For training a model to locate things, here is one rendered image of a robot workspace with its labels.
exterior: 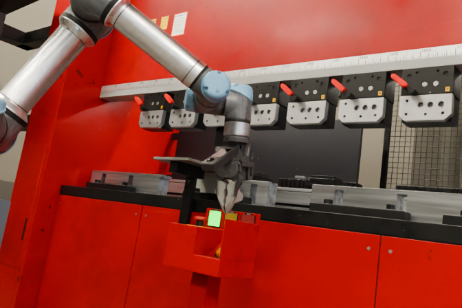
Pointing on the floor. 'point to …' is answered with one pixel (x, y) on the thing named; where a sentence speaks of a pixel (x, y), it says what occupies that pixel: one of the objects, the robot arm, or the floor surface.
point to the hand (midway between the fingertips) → (225, 208)
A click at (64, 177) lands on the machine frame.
